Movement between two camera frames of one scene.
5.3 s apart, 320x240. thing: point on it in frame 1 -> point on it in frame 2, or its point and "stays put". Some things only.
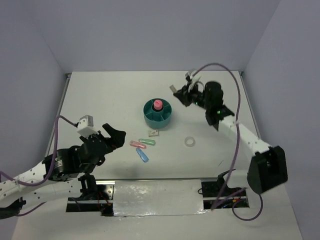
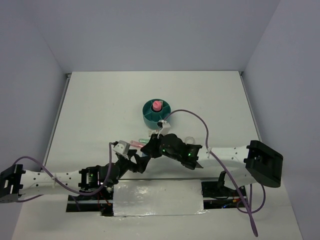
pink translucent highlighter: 135,143 stays put
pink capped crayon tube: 158,104 stays put
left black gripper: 118,137 -> 141,162
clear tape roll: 189,141 stays put
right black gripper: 184,97 -> 151,148
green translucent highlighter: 152,142 stays put
